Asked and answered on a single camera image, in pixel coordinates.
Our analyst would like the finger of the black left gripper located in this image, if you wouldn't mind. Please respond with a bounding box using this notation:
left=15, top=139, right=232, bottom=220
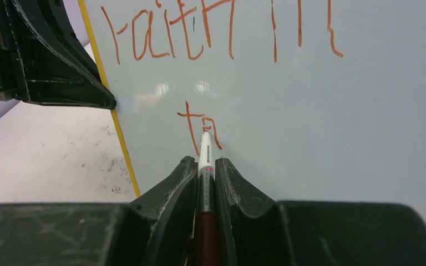
left=5, top=1, right=116, bottom=109

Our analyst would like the yellow framed whiteboard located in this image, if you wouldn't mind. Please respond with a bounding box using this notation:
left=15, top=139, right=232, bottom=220
left=79, top=1, right=426, bottom=221

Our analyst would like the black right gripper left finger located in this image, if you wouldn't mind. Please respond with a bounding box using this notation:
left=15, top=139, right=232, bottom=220
left=0, top=156, right=197, bottom=265

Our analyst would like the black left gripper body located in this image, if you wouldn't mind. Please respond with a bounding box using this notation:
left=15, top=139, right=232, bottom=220
left=0, top=1, right=26, bottom=101

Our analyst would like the white whiteboard marker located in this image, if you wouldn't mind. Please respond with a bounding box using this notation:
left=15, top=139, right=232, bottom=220
left=194, top=131, right=221, bottom=265

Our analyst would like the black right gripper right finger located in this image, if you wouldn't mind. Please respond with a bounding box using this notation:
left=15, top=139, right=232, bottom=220
left=215, top=158, right=426, bottom=265

